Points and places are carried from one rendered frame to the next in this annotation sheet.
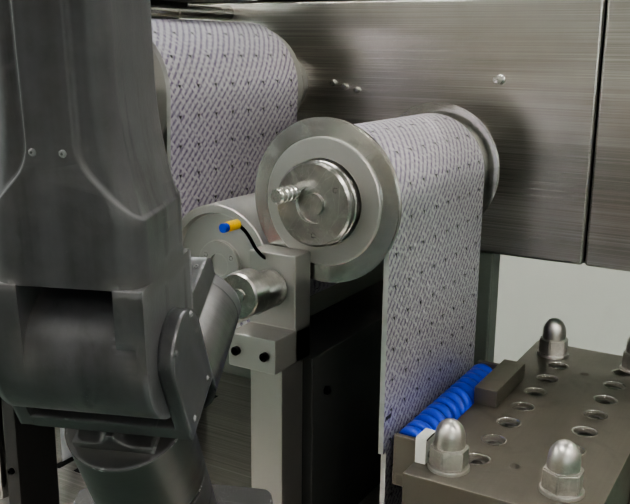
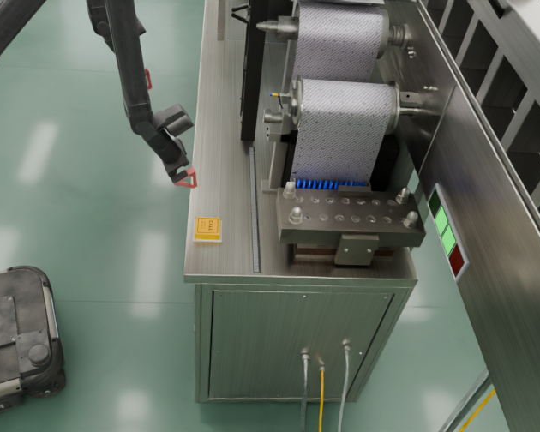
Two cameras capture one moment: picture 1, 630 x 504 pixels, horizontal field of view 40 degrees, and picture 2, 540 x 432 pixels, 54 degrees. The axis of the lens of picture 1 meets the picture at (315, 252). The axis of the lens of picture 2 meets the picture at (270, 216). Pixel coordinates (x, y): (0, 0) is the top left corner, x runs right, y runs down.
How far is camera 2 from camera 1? 114 cm
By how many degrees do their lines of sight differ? 53
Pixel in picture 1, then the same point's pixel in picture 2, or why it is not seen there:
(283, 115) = (366, 56)
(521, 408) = (346, 201)
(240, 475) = not seen: hidden behind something
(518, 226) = (414, 147)
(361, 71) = (415, 50)
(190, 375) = (145, 131)
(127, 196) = (128, 102)
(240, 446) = not seen: hidden behind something
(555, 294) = not seen: outside the picture
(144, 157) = (135, 96)
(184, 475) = (155, 146)
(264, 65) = (358, 36)
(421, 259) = (324, 136)
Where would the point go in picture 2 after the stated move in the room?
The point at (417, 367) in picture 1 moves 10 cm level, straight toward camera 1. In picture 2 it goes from (317, 166) to (286, 174)
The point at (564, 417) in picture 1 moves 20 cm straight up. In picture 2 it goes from (346, 212) to (363, 156)
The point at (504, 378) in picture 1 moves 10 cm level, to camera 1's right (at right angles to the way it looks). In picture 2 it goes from (351, 189) to (375, 213)
